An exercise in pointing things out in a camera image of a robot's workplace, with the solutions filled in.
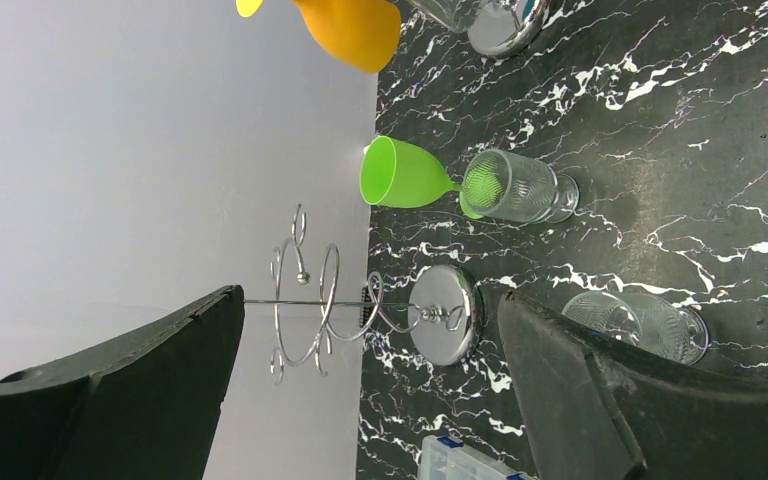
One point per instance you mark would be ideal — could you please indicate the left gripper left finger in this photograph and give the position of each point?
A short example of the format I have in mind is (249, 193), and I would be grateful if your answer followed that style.
(142, 405)

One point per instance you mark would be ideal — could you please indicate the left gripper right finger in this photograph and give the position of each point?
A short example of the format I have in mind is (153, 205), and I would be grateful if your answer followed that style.
(597, 408)

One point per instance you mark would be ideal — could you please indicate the green plastic wine glass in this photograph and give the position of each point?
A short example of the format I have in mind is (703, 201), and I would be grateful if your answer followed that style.
(398, 174)

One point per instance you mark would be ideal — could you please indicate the chrome glass rack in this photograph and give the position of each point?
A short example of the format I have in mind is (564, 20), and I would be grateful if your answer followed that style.
(443, 316)
(503, 28)

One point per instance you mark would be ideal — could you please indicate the orange plastic wine glass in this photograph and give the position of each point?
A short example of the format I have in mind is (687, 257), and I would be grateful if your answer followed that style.
(362, 34)

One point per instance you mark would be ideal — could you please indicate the tall clear champagne flute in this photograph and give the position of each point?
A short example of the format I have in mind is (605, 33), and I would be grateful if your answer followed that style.
(456, 15)

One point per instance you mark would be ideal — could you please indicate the clear stemless glass front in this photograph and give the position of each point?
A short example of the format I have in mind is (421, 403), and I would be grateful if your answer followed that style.
(648, 322)

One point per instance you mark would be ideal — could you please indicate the clear stemless glass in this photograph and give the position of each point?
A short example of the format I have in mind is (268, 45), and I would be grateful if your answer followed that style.
(502, 185)
(648, 322)

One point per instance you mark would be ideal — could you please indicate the clear plastic screw box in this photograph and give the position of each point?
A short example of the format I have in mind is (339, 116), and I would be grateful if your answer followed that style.
(450, 458)

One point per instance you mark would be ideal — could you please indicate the clear stemless glass centre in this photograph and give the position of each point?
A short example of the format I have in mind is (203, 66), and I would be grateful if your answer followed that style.
(502, 185)

